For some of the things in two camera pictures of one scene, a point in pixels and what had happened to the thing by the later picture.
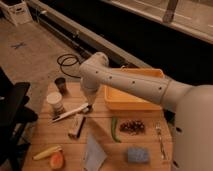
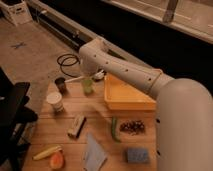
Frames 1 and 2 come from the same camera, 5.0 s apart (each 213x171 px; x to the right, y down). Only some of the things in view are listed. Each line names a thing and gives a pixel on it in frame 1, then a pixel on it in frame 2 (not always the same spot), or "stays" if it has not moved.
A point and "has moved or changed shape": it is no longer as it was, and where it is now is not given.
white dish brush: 84,108 has moved or changed shape
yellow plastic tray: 121,100 stays
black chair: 14,116 stays
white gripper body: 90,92 -> 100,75
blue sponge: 137,154 stays
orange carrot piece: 57,160 stays
